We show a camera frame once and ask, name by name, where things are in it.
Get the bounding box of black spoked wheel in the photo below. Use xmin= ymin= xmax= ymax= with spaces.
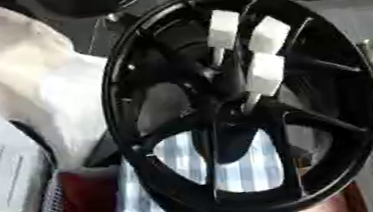
xmin=88 ymin=0 xmax=373 ymax=212

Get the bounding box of white pin with stem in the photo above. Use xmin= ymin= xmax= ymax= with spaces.
xmin=202 ymin=6 xmax=247 ymax=69
xmin=243 ymin=12 xmax=297 ymax=59
xmin=233 ymin=49 xmax=293 ymax=116

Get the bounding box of white mesh basket red inside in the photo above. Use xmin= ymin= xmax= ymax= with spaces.
xmin=30 ymin=161 xmax=128 ymax=212

